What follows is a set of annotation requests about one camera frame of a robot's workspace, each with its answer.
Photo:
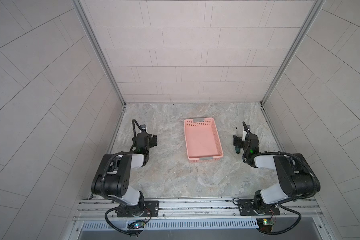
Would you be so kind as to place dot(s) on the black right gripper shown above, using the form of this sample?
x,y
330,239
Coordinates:
x,y
237,142

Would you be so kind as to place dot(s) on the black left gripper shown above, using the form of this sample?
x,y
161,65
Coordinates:
x,y
151,140

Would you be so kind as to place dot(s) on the green black handled screwdriver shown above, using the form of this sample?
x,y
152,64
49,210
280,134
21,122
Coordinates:
x,y
236,143

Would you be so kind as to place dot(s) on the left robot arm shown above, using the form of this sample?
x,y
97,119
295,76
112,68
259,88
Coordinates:
x,y
112,179

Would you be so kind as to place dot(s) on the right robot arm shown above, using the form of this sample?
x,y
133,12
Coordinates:
x,y
296,179

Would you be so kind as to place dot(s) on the pink perforated plastic bin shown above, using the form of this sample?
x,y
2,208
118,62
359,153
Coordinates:
x,y
202,140

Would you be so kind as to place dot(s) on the right green circuit board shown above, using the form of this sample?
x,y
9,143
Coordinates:
x,y
265,225

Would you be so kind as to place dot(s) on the green circuit board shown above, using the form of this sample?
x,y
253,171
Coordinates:
x,y
137,225
265,225

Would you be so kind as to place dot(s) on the left green circuit board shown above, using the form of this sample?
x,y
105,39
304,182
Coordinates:
x,y
137,225

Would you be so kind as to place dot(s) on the right corner aluminium profile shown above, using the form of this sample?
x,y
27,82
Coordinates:
x,y
309,20

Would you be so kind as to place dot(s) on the corner aluminium profile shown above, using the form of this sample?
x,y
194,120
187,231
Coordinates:
x,y
97,48
309,20

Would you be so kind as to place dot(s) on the left corner aluminium profile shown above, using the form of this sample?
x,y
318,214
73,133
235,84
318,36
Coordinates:
x,y
97,48

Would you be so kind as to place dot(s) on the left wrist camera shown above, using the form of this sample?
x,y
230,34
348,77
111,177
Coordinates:
x,y
143,128

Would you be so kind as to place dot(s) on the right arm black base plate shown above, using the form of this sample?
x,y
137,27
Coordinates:
x,y
256,208

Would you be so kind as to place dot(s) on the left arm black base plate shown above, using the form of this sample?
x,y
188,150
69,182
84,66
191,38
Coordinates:
x,y
147,209

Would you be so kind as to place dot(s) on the aluminium mounting rail frame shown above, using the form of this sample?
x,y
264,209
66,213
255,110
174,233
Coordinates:
x,y
220,213

